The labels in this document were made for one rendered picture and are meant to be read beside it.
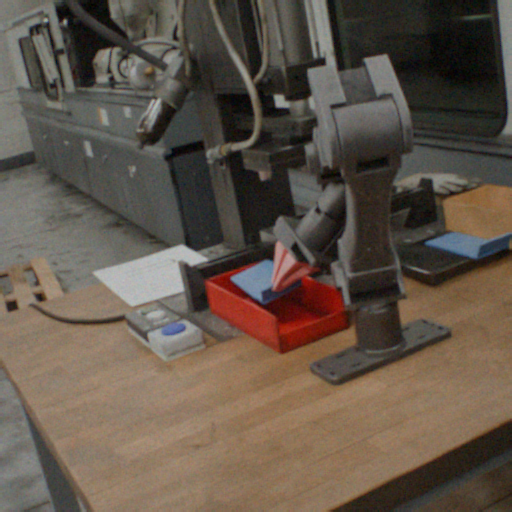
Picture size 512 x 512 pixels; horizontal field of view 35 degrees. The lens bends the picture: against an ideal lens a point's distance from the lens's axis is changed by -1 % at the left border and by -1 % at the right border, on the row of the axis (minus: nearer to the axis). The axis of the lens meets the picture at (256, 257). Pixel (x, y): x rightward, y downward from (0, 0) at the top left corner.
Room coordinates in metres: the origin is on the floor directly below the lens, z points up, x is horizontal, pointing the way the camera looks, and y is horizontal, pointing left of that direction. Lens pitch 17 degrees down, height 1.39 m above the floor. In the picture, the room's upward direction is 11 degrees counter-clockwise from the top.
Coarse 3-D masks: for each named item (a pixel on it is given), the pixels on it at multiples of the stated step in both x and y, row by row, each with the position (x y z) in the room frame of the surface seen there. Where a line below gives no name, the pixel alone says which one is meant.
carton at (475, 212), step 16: (464, 192) 1.50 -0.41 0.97; (480, 192) 1.52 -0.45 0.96; (496, 192) 1.51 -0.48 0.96; (448, 208) 1.47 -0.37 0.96; (464, 208) 1.42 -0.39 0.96; (480, 208) 1.39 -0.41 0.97; (496, 208) 1.51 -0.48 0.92; (448, 224) 1.47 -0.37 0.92; (464, 224) 1.43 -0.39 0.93; (480, 224) 1.39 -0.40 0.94; (496, 224) 1.35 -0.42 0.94
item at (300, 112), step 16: (304, 96) 1.44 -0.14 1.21; (272, 112) 1.63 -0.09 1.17; (288, 112) 1.53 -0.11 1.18; (304, 112) 1.44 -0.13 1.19; (240, 128) 1.60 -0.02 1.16; (272, 128) 1.48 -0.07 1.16; (288, 128) 1.43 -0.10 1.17; (304, 128) 1.39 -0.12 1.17; (272, 144) 1.45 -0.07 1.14; (288, 144) 1.41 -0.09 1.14; (304, 144) 1.40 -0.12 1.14; (256, 160) 1.41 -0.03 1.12; (272, 160) 1.37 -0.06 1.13; (288, 160) 1.39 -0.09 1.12; (304, 160) 1.40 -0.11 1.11
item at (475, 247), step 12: (432, 240) 1.39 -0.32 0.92; (444, 240) 1.38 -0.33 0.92; (468, 240) 1.36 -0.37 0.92; (480, 240) 1.34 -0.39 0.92; (492, 240) 1.26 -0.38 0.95; (504, 240) 1.28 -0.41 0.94; (456, 252) 1.31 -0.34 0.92; (468, 252) 1.30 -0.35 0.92; (480, 252) 1.26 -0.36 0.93; (492, 252) 1.28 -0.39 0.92
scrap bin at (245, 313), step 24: (216, 288) 1.27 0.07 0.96; (240, 288) 1.34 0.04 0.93; (312, 288) 1.22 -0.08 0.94; (216, 312) 1.29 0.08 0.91; (240, 312) 1.20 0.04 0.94; (264, 312) 1.12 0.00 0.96; (288, 312) 1.24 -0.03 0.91; (312, 312) 1.22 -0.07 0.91; (336, 312) 1.16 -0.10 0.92; (264, 336) 1.13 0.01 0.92; (288, 336) 1.10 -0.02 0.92; (312, 336) 1.11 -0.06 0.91
